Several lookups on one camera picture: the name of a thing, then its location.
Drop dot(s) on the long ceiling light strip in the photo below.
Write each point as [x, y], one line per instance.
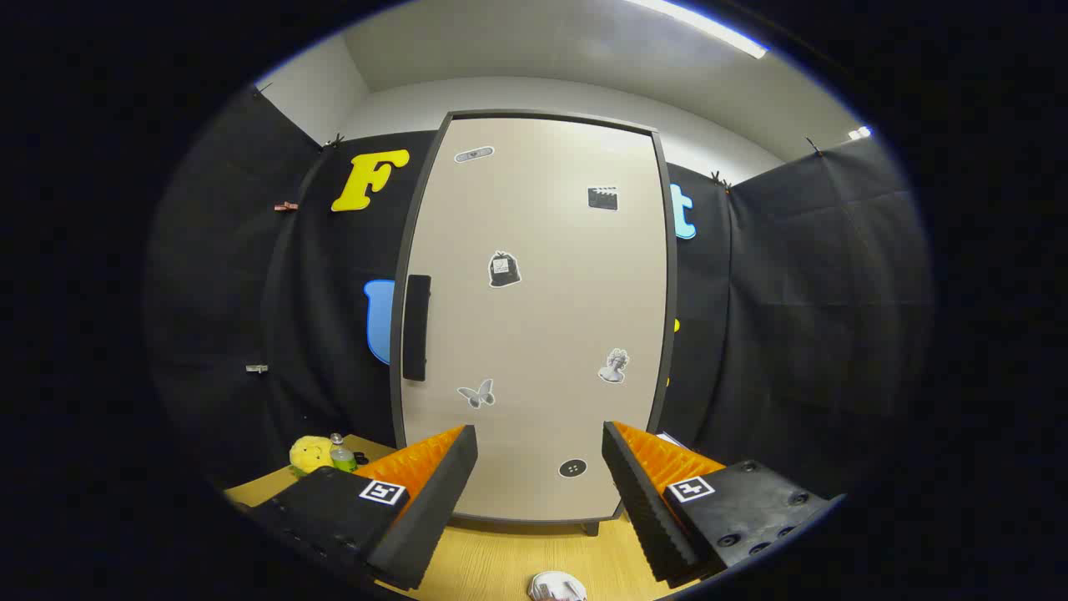
[709, 29]

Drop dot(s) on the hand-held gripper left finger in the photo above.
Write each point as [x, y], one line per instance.
[434, 509]

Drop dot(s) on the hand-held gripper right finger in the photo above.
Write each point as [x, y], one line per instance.
[647, 509]

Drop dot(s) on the white shoe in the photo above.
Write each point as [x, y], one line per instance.
[555, 587]

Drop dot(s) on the small ceiling light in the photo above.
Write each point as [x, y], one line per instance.
[859, 132]

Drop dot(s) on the green drink bottle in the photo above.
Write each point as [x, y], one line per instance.
[342, 457]

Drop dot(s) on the yellow corn plush toy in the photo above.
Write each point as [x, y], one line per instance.
[309, 453]

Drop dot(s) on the grey cabinet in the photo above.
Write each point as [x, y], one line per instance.
[671, 284]

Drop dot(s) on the black backdrop cloth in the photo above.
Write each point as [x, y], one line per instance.
[793, 334]

